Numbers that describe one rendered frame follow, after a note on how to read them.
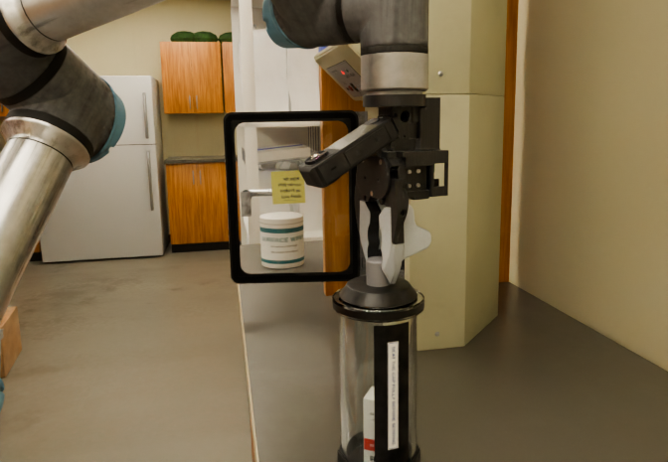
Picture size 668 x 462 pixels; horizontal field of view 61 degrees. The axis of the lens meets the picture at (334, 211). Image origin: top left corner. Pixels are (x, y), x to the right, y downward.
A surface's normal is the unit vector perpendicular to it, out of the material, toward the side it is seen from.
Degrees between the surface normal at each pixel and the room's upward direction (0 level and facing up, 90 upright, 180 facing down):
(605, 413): 0
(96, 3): 135
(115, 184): 90
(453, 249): 90
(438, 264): 90
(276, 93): 94
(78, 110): 74
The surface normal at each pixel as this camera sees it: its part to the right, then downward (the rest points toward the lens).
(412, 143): 0.43, 0.14
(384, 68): -0.34, 0.16
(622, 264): -0.98, 0.05
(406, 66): 0.18, 0.15
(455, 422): -0.02, -0.99
